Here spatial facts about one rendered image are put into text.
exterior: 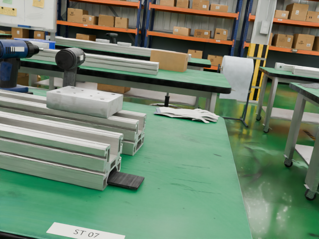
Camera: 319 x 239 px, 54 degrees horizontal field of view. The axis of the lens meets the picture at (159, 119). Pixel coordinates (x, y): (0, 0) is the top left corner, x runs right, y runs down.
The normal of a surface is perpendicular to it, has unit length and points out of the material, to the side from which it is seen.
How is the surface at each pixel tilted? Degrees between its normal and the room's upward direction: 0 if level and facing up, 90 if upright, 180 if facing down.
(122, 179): 0
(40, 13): 90
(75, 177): 90
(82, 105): 90
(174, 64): 90
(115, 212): 0
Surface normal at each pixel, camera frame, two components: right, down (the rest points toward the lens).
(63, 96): -0.22, 0.23
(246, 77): -0.10, 0.41
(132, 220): 0.11, -0.96
